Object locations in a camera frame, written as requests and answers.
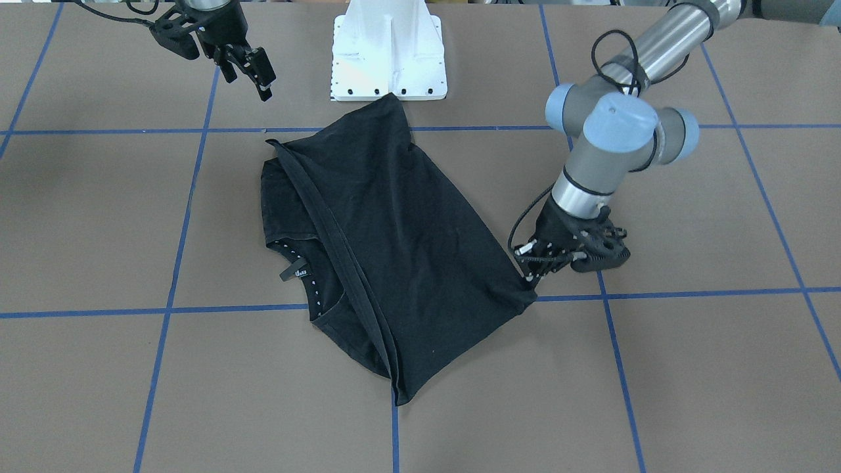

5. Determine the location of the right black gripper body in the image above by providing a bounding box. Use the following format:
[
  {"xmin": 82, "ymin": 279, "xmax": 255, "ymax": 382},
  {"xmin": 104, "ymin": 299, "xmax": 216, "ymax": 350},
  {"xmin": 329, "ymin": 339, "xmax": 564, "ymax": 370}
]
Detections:
[{"xmin": 197, "ymin": 7, "xmax": 250, "ymax": 66}]

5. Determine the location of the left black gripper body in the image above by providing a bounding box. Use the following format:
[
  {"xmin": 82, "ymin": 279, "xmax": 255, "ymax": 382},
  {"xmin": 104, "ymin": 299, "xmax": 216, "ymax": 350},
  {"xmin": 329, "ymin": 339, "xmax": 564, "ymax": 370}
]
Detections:
[{"xmin": 526, "ymin": 197, "xmax": 592, "ymax": 277}]

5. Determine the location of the black printed t-shirt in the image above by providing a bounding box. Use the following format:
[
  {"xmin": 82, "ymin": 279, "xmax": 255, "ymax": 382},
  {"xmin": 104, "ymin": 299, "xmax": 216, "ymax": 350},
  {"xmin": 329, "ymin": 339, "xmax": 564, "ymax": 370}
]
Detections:
[{"xmin": 260, "ymin": 94, "xmax": 537, "ymax": 406}]

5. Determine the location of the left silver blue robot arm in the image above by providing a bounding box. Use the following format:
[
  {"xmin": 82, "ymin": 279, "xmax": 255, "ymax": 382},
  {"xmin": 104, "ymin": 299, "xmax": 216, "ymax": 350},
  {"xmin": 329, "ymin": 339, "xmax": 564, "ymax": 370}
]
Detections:
[{"xmin": 508, "ymin": 1, "xmax": 744, "ymax": 286}]

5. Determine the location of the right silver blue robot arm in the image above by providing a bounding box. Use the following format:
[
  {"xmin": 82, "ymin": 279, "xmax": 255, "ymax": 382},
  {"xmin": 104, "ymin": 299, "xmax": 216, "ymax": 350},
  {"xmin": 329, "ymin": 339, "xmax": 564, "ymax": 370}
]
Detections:
[{"xmin": 183, "ymin": 1, "xmax": 277, "ymax": 102}]

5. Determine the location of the brown paper table cover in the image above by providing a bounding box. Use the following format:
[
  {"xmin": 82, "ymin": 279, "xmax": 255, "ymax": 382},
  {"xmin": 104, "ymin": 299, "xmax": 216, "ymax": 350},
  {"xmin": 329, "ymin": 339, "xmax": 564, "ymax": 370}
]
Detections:
[{"xmin": 1, "ymin": 2, "xmax": 840, "ymax": 472}]

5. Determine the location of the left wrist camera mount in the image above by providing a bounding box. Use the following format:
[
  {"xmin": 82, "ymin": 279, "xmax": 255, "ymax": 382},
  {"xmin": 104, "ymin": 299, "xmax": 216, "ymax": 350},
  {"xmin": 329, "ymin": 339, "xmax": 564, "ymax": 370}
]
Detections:
[{"xmin": 571, "ymin": 206, "xmax": 631, "ymax": 273}]

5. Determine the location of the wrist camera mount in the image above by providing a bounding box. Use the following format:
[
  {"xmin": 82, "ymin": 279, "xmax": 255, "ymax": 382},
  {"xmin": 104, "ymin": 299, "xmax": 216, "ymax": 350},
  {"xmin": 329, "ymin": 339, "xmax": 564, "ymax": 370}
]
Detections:
[
  {"xmin": 571, "ymin": 206, "xmax": 631, "ymax": 273},
  {"xmin": 149, "ymin": 7, "xmax": 199, "ymax": 60}
]

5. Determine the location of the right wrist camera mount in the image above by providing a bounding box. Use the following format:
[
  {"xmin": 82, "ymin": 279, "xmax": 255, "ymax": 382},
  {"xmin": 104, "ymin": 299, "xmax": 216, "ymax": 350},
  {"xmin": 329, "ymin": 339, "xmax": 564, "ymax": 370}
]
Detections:
[{"xmin": 149, "ymin": 7, "xmax": 199, "ymax": 60}]

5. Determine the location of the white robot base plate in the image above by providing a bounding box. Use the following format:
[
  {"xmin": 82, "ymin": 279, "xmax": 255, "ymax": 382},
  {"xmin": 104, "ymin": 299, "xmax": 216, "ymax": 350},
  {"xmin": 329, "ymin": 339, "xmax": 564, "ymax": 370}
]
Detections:
[{"xmin": 330, "ymin": 1, "xmax": 448, "ymax": 102}]

